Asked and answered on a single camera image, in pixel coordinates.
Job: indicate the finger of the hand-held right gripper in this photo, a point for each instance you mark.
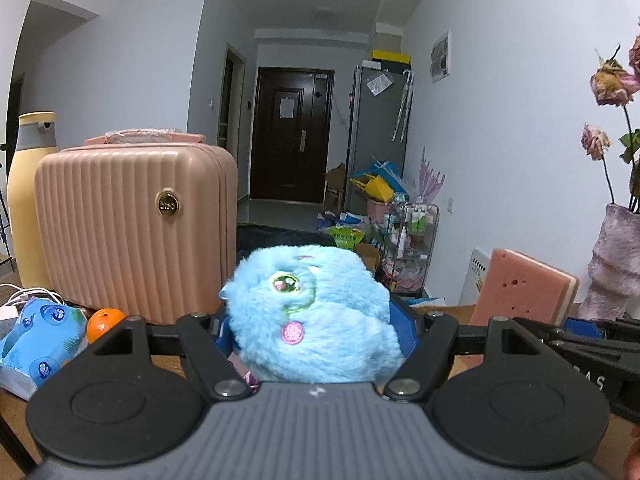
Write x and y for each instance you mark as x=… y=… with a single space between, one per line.
x=582 y=327

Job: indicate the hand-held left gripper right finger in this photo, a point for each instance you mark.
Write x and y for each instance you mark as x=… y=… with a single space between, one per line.
x=407 y=330

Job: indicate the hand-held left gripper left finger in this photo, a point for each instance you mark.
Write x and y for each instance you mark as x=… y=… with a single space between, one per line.
x=222 y=335

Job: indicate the pink sponge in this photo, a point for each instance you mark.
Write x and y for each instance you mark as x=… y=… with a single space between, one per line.
x=525 y=285

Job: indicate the blue plush toy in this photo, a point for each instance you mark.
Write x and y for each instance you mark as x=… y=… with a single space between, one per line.
x=325 y=320

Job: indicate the purple ceramic vase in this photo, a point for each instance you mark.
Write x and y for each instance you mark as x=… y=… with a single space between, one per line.
x=612 y=265

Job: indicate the small open carton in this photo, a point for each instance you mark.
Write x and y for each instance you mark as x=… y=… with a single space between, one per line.
x=367 y=257

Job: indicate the black bag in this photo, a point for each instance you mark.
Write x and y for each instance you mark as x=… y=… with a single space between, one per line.
x=275 y=240

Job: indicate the green snack bag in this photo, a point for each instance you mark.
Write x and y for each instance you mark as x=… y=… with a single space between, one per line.
x=347 y=237

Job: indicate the orange fruit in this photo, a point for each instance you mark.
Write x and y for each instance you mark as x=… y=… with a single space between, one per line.
x=102 y=324

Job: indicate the pink bin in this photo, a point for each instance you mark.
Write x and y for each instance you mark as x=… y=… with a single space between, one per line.
x=380 y=210

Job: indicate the pink ribbed suitcase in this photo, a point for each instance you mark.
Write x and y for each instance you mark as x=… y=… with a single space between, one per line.
x=135 y=230

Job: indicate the blue and yellow bags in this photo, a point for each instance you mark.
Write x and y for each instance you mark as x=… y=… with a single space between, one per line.
x=377 y=182

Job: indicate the purple feather decoration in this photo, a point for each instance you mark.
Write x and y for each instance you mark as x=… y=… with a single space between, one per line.
x=430 y=180

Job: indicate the brown carton on floor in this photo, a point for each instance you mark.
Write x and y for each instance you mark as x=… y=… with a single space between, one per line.
x=335 y=190

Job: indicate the blue tissue pack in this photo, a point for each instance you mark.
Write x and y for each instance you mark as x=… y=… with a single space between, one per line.
x=37 y=345

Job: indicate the grey refrigerator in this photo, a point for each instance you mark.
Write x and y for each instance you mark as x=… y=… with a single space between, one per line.
x=375 y=145

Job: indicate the dark brown entrance door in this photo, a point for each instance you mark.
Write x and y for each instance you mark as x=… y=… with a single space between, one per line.
x=291 y=135

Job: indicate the hanging folded umbrella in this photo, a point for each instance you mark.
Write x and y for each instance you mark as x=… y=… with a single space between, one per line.
x=404 y=105

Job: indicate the yellow thermos jug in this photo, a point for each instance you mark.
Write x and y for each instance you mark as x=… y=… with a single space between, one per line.
x=27 y=200

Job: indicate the dried pink roses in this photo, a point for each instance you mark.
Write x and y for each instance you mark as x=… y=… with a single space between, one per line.
x=610 y=85

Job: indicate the clear plastic bag on refrigerator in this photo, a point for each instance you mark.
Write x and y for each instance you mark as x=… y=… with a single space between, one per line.
x=378 y=82

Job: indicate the black tripod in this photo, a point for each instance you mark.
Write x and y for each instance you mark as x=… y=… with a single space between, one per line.
x=4 y=210

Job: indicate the yellow black box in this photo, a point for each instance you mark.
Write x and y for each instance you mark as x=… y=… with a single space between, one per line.
x=391 y=57

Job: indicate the round ceiling light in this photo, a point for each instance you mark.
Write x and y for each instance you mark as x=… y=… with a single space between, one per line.
x=326 y=10

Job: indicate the white wall outlet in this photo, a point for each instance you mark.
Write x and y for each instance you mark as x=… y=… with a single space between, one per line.
x=451 y=205

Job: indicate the white wall panel box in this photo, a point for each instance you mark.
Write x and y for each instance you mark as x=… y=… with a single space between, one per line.
x=440 y=56

